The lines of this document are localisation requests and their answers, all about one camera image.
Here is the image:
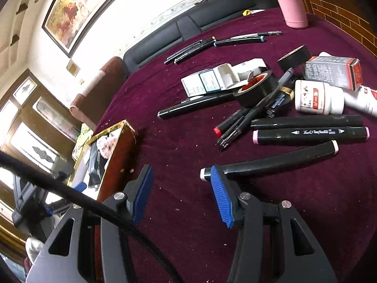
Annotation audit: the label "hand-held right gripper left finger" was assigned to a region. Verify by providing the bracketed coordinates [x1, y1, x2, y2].
[26, 164, 155, 283]

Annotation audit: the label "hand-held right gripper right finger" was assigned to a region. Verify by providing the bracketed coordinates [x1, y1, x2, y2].
[210, 165, 338, 283]

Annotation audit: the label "gold-rimmed storage box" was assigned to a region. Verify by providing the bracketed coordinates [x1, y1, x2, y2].
[67, 120, 138, 202]

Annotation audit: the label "black slim pen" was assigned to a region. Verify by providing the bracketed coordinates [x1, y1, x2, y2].
[217, 115, 257, 150]

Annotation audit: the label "white-capped black marker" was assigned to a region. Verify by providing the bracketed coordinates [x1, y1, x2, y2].
[200, 141, 339, 183]

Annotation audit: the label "red-capped black marker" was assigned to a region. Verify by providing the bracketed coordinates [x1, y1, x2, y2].
[214, 108, 251, 138]

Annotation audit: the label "grey-capped black marker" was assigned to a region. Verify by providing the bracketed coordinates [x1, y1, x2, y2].
[157, 92, 236, 120]

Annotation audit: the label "pink-capped black marker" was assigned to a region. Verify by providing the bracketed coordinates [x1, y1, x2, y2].
[252, 126, 370, 146]

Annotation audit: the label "black round jar gold rim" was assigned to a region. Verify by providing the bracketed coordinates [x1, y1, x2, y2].
[266, 86, 295, 115]

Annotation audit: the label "all-black marker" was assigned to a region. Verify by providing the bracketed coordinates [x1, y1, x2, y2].
[250, 115, 365, 130]

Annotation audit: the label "black tape roll red core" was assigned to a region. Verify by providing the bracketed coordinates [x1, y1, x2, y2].
[233, 70, 279, 108]

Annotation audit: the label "clear black gel pen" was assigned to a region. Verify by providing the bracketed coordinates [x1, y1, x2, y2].
[218, 67, 295, 148]

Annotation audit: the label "white carton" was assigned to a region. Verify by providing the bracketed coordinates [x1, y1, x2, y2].
[218, 59, 267, 90]

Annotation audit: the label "grey box red edges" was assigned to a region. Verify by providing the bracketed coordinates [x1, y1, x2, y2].
[303, 56, 362, 92]

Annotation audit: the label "white plastic bottle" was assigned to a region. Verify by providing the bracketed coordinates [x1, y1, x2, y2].
[343, 85, 377, 114]

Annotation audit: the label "person's left hand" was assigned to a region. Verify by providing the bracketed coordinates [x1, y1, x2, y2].
[25, 236, 45, 267]

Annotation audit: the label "black packet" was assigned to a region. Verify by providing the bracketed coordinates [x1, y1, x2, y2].
[88, 144, 113, 188]

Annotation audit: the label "pink floral item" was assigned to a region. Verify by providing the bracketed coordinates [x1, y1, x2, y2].
[98, 133, 116, 157]

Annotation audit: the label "green patterned cloth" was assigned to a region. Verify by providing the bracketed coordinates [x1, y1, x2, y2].
[77, 123, 92, 142]

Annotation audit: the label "maroon tablecloth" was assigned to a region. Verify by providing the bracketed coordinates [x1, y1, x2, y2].
[94, 7, 377, 283]

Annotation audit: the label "wooden glass door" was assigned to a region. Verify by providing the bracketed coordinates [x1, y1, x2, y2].
[0, 68, 84, 242]

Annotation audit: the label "brown armchair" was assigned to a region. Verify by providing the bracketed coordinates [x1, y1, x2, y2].
[70, 57, 128, 131]

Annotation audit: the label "plum-capped black marker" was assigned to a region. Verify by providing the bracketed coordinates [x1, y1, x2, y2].
[174, 40, 217, 65]

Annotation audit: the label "blue-capped black marker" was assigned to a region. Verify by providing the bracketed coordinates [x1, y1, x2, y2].
[213, 36, 267, 48]

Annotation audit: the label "grey slim pen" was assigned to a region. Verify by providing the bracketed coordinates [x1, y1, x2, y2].
[227, 30, 282, 40]

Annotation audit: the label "framed painting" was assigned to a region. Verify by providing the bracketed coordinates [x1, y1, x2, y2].
[42, 0, 139, 58]

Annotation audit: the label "black leather sofa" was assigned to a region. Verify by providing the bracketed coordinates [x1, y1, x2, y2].
[123, 0, 279, 75]

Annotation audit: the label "pink bottle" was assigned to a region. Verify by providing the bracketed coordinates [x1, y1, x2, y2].
[268, 0, 308, 29]

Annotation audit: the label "black braided cable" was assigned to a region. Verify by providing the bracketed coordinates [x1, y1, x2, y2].
[0, 150, 184, 283]

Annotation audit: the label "gold wall plaque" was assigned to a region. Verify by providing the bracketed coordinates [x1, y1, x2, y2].
[66, 60, 81, 75]

